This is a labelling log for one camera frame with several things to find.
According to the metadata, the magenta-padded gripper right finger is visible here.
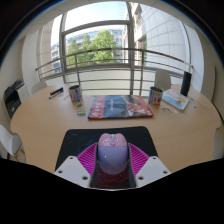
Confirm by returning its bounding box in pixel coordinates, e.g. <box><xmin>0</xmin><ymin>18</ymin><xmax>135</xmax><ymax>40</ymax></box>
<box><xmin>127</xmin><ymin>142</ymin><xmax>172</xmax><ymax>189</ymax></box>

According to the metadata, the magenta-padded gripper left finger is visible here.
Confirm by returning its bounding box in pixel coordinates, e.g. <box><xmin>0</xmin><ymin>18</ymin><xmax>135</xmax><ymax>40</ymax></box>
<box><xmin>53</xmin><ymin>142</ymin><xmax>99</xmax><ymax>189</ymax></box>

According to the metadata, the pink and lilac computer mouse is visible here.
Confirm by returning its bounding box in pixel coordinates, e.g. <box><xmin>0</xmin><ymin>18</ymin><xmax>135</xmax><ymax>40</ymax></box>
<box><xmin>96</xmin><ymin>132</ymin><xmax>130</xmax><ymax>175</ymax></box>

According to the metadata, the black red-printed mouse pad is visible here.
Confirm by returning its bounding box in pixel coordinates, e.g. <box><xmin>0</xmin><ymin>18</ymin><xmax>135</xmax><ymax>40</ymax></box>
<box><xmin>54</xmin><ymin>125</ymin><xmax>159</xmax><ymax>190</ymax></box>

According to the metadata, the blue and yellow card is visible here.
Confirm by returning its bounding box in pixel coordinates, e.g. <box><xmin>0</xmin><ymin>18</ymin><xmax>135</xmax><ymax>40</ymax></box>
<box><xmin>75</xmin><ymin>109</ymin><xmax>87</xmax><ymax>118</ymax></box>

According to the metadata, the white chair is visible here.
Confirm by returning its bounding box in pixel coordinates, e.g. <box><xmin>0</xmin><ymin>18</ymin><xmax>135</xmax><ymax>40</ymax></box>
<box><xmin>153</xmin><ymin>69</ymin><xmax>173</xmax><ymax>92</ymax></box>
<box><xmin>0</xmin><ymin>124</ymin><xmax>27</xmax><ymax>164</ymax></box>
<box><xmin>30</xmin><ymin>80</ymin><xmax>49</xmax><ymax>96</ymax></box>

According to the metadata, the red magazine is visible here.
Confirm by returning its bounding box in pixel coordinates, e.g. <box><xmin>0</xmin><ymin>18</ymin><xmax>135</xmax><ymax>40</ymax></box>
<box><xmin>87</xmin><ymin>94</ymin><xmax>155</xmax><ymax>121</ymax></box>

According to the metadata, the printed tin can planter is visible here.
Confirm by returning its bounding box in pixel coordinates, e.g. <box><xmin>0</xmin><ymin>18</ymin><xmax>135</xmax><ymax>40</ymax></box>
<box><xmin>147</xmin><ymin>86</ymin><xmax>164</xmax><ymax>107</ymax></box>

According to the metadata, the light blue picture book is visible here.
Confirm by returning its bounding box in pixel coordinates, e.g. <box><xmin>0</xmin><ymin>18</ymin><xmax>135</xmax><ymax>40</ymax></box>
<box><xmin>161</xmin><ymin>88</ymin><xmax>191</xmax><ymax>112</ymax></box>

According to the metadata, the printed mug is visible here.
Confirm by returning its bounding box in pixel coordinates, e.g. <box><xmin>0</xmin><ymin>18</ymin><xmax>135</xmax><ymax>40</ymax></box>
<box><xmin>68</xmin><ymin>84</ymin><xmax>84</xmax><ymax>104</ymax></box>

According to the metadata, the tall black drink bottle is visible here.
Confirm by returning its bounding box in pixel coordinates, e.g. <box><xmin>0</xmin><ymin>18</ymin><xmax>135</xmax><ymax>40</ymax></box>
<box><xmin>179</xmin><ymin>70</ymin><xmax>193</xmax><ymax>98</ymax></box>

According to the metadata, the grey metal balcony railing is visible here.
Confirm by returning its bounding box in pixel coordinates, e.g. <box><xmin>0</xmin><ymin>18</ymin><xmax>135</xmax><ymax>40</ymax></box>
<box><xmin>35</xmin><ymin>47</ymin><xmax>194</xmax><ymax>96</ymax></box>

